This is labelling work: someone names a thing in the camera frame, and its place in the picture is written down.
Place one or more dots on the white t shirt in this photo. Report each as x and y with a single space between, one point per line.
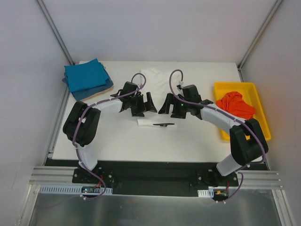
158 85

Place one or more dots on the blue folded t shirt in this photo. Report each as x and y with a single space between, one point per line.
85 93

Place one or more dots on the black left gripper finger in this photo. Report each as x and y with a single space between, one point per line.
137 112
149 105

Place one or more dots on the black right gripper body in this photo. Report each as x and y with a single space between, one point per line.
176 107

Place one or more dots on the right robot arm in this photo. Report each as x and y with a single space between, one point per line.
247 141

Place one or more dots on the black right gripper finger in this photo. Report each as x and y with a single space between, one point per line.
169 100
178 114

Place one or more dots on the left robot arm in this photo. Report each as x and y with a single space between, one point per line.
82 122

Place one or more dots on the left aluminium frame post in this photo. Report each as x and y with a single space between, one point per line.
48 18

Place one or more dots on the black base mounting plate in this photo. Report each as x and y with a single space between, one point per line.
182 179

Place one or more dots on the aluminium frame post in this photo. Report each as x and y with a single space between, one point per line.
263 27
48 18

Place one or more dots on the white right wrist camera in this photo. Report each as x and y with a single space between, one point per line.
180 85

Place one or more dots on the right aluminium frame post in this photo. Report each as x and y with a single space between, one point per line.
263 27

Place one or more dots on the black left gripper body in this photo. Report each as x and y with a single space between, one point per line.
138 104

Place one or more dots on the beige folded t shirt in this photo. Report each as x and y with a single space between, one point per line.
97 94

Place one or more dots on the yellow plastic tray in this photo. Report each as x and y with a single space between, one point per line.
250 96

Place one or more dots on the white slotted cable duct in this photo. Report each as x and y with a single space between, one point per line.
75 190

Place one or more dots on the orange t shirt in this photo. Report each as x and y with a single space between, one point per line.
233 103

